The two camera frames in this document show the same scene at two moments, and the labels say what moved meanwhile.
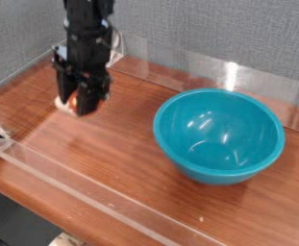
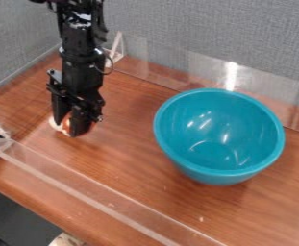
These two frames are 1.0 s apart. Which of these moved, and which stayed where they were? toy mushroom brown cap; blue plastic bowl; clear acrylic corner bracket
Moved: toy mushroom brown cap
Stayed: blue plastic bowl; clear acrylic corner bracket
